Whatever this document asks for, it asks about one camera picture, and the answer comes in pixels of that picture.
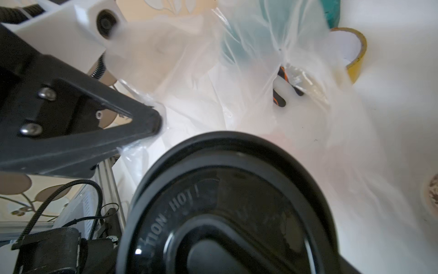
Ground yellow tape roll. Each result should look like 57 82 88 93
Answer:
330 27 367 83

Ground clear plastic carrier bag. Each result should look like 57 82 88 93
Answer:
106 1 438 274

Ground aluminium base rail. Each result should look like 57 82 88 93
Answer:
94 157 126 232

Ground green plastic tool case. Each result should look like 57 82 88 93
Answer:
213 1 341 64

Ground red cup black lid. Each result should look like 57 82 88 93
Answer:
116 131 342 274

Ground orange black pliers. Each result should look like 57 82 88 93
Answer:
273 66 304 108

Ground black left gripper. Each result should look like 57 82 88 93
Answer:
1 26 163 178

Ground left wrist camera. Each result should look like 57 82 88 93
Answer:
4 1 127 73

